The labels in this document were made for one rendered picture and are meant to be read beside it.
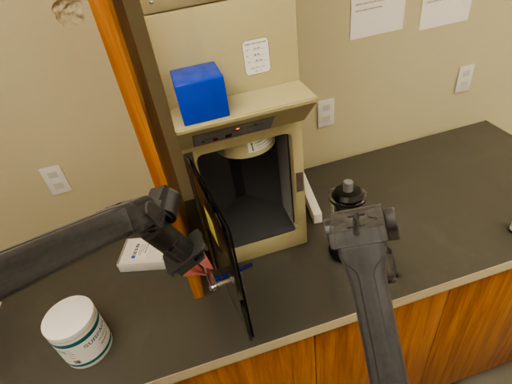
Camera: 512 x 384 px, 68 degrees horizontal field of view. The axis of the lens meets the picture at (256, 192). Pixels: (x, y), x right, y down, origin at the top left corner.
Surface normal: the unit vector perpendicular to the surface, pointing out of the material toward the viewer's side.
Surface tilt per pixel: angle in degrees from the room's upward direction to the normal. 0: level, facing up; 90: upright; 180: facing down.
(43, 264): 76
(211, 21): 90
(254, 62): 90
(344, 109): 90
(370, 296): 46
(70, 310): 0
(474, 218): 0
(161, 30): 90
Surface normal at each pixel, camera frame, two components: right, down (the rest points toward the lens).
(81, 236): 0.89, -0.26
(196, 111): 0.28, 0.57
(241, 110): -0.12, -0.78
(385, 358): -0.33, -0.11
